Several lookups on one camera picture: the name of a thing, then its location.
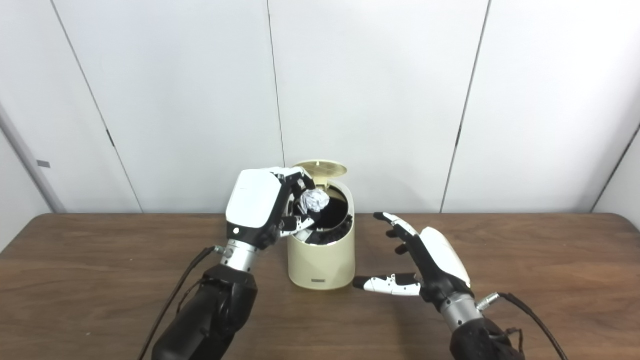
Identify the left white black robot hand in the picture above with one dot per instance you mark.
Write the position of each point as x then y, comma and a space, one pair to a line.
252, 202

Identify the cream-colored bin body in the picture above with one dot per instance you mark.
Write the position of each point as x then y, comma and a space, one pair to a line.
322, 262

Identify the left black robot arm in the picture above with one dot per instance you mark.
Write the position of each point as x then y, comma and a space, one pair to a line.
215, 310

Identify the gray wall corner post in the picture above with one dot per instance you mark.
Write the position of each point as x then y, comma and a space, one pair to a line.
25, 160

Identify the white paper ball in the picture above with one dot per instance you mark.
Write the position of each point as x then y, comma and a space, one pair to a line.
315, 201

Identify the black wall panel clip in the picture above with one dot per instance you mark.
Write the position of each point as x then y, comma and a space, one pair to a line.
110, 138

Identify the black bin liner bag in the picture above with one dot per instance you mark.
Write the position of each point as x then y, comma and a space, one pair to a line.
336, 231

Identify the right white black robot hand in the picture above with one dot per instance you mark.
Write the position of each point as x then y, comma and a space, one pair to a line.
442, 265

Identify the cream round bin lid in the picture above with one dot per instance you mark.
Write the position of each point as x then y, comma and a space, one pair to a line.
325, 168

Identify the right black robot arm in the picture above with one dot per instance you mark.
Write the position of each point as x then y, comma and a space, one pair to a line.
480, 337

